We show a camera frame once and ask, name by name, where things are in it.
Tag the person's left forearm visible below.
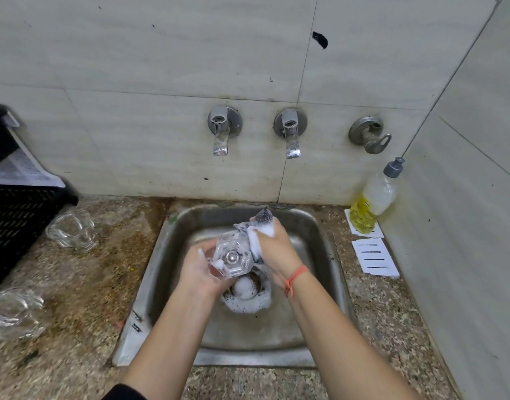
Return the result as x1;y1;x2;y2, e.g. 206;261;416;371
121;287;222;400

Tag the grey wall valve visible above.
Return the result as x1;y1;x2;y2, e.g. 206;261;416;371
348;116;392;154

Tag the chrome wall tap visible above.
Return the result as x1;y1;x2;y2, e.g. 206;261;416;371
273;108;309;159
207;105;244;156

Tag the metal sink drain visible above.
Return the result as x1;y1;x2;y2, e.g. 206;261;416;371
221;272;273;315

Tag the white drip tray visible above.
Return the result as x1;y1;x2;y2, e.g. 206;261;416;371
0;113;67;188

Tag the dark speckled sponge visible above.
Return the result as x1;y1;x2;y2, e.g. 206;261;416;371
234;207;277;265

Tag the clear glass cup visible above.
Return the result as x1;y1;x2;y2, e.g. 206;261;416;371
46;208;99;251
211;231;255;281
0;286;46;340

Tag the yellow dish soap bottle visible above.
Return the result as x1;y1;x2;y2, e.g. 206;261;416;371
349;157;406;235

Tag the black dish rack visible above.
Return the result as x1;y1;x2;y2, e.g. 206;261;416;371
0;103;79;294

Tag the stainless steel sink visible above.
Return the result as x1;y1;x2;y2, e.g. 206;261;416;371
112;202;358;368

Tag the person's left hand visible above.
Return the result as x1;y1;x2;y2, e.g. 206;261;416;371
178;245;241;301

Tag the person's right hand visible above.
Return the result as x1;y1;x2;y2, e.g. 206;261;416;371
249;216;309;289

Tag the orange wrist thread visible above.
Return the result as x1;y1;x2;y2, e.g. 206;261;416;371
284;264;310;298

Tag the person's right forearm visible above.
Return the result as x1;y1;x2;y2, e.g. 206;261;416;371
286;268;424;400

